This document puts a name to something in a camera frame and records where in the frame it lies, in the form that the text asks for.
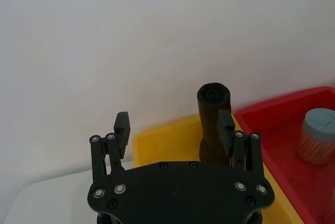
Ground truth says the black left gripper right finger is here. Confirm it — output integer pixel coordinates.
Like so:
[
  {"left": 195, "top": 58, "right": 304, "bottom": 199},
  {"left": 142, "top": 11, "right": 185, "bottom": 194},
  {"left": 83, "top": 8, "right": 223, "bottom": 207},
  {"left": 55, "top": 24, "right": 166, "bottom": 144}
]
[{"left": 216, "top": 109, "right": 264, "bottom": 180}]

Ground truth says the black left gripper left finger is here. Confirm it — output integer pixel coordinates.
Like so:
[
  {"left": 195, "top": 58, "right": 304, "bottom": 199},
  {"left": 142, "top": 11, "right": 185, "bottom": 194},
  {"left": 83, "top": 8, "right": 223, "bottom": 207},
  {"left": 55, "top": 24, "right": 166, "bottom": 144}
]
[{"left": 89, "top": 111, "right": 132, "bottom": 182}]

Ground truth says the black rolled cylinder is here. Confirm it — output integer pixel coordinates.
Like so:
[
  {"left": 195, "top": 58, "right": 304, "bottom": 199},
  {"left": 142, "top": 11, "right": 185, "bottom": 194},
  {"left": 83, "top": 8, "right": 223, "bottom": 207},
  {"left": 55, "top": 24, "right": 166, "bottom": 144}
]
[{"left": 196, "top": 82, "right": 232, "bottom": 167}]

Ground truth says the yellow plastic tray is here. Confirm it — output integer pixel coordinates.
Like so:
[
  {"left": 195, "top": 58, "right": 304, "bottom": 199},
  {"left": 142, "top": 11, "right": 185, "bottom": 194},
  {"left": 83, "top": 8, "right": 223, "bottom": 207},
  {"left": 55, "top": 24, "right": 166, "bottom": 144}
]
[{"left": 132, "top": 114, "right": 306, "bottom": 224}]

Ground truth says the red plastic tray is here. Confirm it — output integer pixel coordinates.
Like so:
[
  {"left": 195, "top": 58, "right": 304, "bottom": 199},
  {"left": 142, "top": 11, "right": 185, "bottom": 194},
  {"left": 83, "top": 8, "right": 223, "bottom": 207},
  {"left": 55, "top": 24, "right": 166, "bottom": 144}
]
[{"left": 233, "top": 85, "right": 335, "bottom": 224}]

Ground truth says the toothpick jar with grey lid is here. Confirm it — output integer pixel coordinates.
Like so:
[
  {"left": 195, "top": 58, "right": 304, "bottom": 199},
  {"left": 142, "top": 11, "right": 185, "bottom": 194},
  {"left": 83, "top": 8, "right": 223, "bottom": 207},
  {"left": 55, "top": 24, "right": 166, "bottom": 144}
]
[{"left": 296, "top": 108, "right": 335, "bottom": 166}]

